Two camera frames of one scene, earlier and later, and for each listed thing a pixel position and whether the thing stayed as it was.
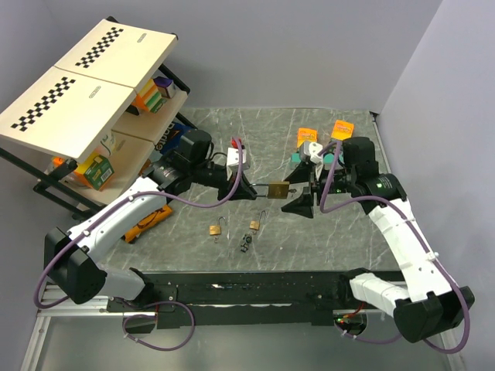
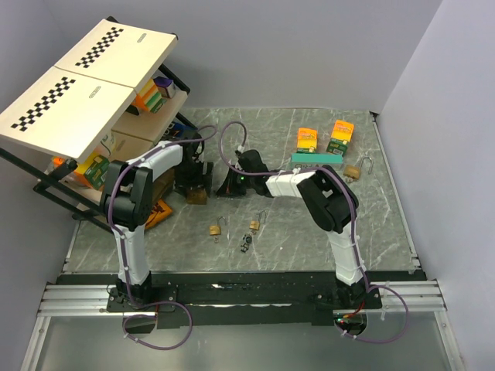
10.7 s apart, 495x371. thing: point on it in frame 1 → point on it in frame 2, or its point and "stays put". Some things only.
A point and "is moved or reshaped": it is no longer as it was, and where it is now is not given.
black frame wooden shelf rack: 116,166 stays put
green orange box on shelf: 95,172 stays put
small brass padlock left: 216,229 stays put
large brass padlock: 278,189 is moved or reshaped
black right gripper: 302,205 → 229,188
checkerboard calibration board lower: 67,114 stays put
